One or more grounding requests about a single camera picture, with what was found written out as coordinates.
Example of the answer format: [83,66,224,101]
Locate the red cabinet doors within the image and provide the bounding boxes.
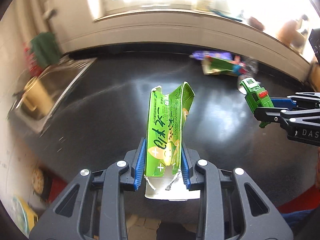
[277,185,320,213]

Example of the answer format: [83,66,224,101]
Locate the pink foil snack bag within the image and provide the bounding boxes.
[232,55,247,76]

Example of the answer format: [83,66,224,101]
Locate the wooden utensil holder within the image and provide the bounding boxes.
[277,20,306,48]

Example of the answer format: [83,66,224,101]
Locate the jar of red beans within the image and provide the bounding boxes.
[247,17,265,31]

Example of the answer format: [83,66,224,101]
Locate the green toy truck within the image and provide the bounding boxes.
[240,77,274,114]

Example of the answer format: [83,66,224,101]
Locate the green cloth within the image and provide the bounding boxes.
[30,32,62,69]

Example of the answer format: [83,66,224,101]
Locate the purple snack bag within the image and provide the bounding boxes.
[189,50,233,61]

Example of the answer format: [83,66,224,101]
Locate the red box with floral lid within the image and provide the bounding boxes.
[32,167,67,204]

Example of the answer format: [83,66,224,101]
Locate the stainless steel sink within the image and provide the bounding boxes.
[9,56,97,134]

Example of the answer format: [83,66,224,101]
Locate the yellow cardboard box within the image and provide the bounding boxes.
[12,196,38,237]

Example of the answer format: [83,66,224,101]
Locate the green torn carton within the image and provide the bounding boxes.
[144,82,200,202]

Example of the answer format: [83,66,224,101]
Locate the clear plastic cup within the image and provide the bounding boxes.
[244,57,259,77]

